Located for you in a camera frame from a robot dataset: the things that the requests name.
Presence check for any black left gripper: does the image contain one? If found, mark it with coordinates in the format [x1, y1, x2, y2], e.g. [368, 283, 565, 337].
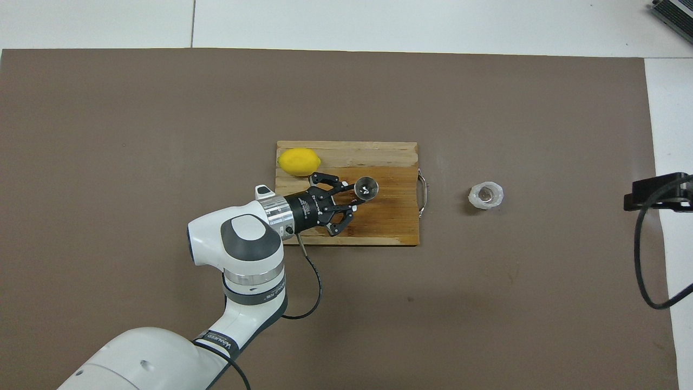
[284, 172, 358, 238]

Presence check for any steel double jigger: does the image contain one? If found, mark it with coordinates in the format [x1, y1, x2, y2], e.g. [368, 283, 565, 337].
[353, 175, 380, 203]

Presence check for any small clear glass cup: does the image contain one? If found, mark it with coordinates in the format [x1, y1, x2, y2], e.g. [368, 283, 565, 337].
[467, 180, 506, 211]

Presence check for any wooden cutting board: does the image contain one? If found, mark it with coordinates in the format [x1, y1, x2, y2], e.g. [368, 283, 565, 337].
[273, 141, 432, 248]

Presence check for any yellow lemon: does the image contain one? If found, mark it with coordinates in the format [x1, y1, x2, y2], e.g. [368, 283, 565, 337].
[277, 147, 322, 178]

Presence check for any brown table mat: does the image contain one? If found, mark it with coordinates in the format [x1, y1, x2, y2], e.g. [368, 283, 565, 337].
[0, 47, 681, 390]

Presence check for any grey ribbed metal device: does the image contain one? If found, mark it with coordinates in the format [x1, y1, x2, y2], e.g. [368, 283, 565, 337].
[646, 0, 693, 31]

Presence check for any thin black right gripper cable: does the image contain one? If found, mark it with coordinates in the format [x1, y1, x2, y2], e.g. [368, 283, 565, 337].
[633, 176, 693, 311]

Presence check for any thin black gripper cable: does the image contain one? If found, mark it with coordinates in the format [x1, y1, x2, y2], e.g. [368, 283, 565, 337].
[633, 176, 693, 311]
[280, 226, 324, 321]

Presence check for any thin black left gripper cable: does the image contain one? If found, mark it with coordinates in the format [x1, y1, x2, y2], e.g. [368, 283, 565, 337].
[280, 226, 324, 321]

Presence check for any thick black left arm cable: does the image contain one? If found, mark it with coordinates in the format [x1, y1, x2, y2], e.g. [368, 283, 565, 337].
[192, 338, 253, 390]

